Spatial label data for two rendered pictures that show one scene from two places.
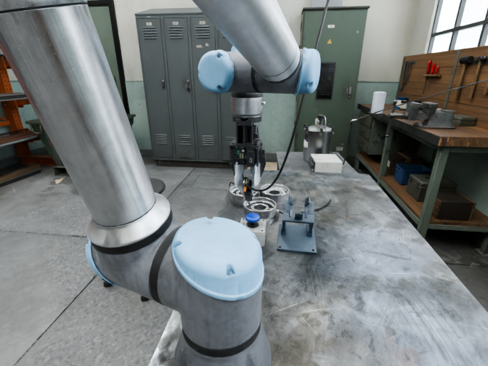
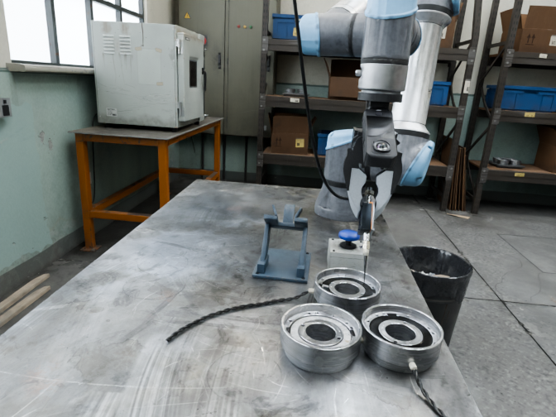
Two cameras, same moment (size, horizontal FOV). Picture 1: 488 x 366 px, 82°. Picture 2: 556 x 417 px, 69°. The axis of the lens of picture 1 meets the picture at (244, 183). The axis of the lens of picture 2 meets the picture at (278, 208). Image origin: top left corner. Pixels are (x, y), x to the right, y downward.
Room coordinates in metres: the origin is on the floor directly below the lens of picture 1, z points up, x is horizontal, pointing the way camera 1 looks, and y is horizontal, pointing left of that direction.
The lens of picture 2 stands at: (1.37, -0.20, 1.14)
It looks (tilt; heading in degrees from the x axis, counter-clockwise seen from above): 18 degrees down; 177
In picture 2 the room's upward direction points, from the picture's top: 3 degrees clockwise
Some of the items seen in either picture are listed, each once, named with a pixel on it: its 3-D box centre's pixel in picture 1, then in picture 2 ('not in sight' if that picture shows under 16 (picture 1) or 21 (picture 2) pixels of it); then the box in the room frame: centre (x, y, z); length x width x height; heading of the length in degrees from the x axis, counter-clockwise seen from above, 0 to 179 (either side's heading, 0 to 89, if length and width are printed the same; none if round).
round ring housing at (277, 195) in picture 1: (274, 194); (319, 337); (0.92, -0.11, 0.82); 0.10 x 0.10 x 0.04
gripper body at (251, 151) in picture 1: (246, 140); (375, 130); (0.69, -0.01, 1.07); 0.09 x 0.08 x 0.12; 170
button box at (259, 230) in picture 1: (252, 232); (347, 255); (0.65, -0.02, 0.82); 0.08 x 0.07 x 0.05; 173
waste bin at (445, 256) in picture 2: not in sight; (423, 303); (-0.23, 0.57, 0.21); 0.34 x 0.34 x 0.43
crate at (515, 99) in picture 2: not in sight; (520, 98); (-2.55, 2.25, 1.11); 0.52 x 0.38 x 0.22; 83
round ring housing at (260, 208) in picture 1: (259, 209); (346, 293); (0.80, -0.05, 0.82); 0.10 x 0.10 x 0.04
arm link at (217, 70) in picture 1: (233, 72); (388, 35); (0.60, 0.02, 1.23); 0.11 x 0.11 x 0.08; 64
